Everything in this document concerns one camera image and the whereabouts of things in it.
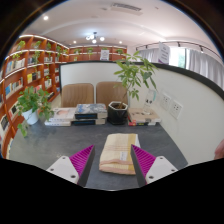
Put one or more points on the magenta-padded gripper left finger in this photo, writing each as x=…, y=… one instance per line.
x=63, y=168

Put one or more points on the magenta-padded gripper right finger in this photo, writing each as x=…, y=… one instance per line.
x=161, y=168

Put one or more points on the beige striped towel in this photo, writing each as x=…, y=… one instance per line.
x=118, y=153

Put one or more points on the white thick book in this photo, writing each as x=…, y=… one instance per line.
x=57, y=122

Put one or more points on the red and black book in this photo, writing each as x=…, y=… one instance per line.
x=140, y=124

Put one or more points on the dark blue thick book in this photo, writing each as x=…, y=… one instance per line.
x=88, y=122

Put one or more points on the white book with face cover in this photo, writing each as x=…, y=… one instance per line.
x=63, y=114

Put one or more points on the beige cover book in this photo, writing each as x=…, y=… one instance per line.
x=143, y=115

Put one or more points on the leafy plant in white pot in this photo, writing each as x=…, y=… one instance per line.
x=31, y=117

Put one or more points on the person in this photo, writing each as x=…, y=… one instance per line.
x=220, y=150

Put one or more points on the clear acrylic sign stand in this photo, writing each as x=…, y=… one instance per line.
x=150, y=101

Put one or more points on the small tree in black pot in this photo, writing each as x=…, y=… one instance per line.
x=118, y=114

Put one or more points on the tan leather chair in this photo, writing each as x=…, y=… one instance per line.
x=108, y=93
x=77, y=95

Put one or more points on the white black-rimmed booth partition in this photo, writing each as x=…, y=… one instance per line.
x=86, y=73

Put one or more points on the white sheer curtains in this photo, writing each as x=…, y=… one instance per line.
x=206, y=68

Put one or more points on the white hanging banner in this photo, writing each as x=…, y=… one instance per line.
x=164, y=53

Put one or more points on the orange wooden bookshelf unit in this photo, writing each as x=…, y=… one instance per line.
x=33, y=43

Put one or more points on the multi-bulb ceiling chandelier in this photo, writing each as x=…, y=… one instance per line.
x=94, y=37

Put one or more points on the recessed ceiling spotlights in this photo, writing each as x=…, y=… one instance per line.
x=45, y=17

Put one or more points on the ceiling air vent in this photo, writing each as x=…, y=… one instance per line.
x=126, y=8

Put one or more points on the white wall socket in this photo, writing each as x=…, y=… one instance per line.
x=165, y=101
x=176, y=109

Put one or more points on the black ceiling track rail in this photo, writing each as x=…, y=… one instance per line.
x=186, y=43

